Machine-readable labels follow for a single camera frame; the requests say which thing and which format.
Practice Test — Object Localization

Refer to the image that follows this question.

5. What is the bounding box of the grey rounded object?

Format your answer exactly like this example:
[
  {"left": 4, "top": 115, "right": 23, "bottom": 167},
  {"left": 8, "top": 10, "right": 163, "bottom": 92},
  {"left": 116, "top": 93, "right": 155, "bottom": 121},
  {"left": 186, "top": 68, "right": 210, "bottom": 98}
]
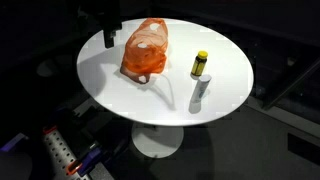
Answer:
[{"left": 0, "top": 151, "right": 33, "bottom": 180}]

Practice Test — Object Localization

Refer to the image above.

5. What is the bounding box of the white round table pedestal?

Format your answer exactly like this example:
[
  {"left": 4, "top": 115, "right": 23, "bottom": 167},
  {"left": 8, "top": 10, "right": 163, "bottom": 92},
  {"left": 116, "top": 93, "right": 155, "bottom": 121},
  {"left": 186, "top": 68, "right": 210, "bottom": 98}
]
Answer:
[{"left": 130, "top": 122, "right": 185, "bottom": 159}]

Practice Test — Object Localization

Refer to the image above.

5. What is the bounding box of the white roll-on stick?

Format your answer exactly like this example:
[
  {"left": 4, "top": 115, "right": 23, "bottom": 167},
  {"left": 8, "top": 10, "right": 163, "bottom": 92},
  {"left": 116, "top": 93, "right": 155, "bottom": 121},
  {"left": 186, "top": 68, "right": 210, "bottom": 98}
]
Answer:
[{"left": 190, "top": 73, "right": 213, "bottom": 105}]

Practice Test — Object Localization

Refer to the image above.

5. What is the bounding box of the purple clamp with orange tip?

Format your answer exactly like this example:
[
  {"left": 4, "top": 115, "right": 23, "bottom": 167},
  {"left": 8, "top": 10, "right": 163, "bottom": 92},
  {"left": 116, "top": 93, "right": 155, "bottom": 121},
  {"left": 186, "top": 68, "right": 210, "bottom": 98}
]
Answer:
[{"left": 65, "top": 145, "right": 103, "bottom": 177}]

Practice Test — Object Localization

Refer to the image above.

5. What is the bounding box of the dark diagonal beam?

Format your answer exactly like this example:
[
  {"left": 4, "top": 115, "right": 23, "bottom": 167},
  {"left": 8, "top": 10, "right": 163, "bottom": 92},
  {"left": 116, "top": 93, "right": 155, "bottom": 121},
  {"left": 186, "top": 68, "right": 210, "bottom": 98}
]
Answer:
[{"left": 262, "top": 57, "right": 320, "bottom": 110}]

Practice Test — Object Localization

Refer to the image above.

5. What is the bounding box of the small orange clamp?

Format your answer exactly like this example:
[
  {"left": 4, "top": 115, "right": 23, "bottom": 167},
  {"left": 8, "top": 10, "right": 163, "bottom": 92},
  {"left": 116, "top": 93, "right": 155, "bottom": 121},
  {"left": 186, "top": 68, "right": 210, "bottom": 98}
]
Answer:
[{"left": 42, "top": 125, "right": 58, "bottom": 135}]

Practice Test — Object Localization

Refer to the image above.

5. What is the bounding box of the yellow-capped amber bottle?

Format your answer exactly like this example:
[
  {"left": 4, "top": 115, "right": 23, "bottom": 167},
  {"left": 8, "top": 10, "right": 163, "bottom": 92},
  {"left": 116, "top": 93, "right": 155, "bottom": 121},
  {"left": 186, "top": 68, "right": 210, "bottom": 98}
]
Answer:
[{"left": 190, "top": 50, "right": 209, "bottom": 78}]

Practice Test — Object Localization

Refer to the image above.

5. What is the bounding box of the orange plastic bag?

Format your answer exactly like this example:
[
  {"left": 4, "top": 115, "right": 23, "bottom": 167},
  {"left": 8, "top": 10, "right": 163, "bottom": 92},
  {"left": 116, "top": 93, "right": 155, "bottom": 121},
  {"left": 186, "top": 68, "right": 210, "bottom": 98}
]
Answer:
[{"left": 119, "top": 17, "right": 169, "bottom": 85}]

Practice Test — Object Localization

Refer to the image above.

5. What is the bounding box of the perforated metal board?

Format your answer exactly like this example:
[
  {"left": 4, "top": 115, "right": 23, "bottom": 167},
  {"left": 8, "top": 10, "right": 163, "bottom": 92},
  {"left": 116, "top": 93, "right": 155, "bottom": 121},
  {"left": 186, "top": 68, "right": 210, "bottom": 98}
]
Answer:
[{"left": 42, "top": 130, "right": 88, "bottom": 180}]

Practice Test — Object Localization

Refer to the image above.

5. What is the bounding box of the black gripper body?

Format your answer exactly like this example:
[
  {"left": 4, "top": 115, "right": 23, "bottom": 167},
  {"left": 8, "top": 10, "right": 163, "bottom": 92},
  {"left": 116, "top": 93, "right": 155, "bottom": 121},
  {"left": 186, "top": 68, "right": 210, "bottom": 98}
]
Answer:
[{"left": 100, "top": 3, "right": 123, "bottom": 49}]

